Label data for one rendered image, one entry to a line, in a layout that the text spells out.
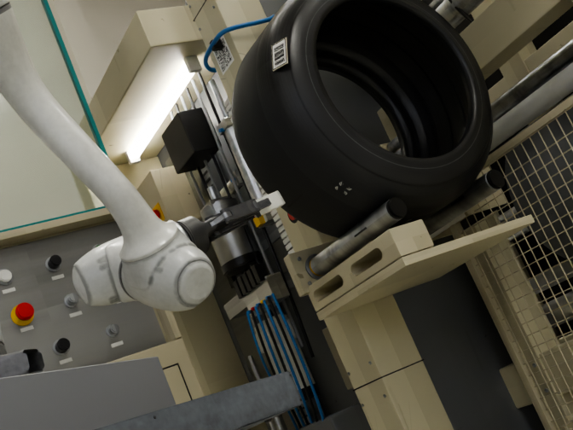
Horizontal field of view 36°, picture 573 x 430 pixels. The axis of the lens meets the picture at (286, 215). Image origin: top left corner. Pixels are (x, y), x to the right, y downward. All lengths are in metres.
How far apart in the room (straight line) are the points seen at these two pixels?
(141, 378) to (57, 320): 1.27
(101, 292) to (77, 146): 0.26
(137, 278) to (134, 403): 0.52
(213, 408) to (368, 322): 1.25
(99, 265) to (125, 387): 0.63
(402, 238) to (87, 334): 0.84
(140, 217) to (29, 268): 0.85
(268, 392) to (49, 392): 0.23
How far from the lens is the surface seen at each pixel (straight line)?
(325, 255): 1.94
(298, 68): 1.78
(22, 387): 0.81
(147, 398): 0.92
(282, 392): 0.96
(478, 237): 1.84
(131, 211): 1.38
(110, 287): 1.51
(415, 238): 1.74
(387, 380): 2.05
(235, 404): 0.88
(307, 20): 1.85
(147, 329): 2.23
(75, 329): 2.18
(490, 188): 1.93
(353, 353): 2.10
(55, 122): 1.44
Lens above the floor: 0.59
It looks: 13 degrees up
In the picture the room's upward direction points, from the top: 23 degrees counter-clockwise
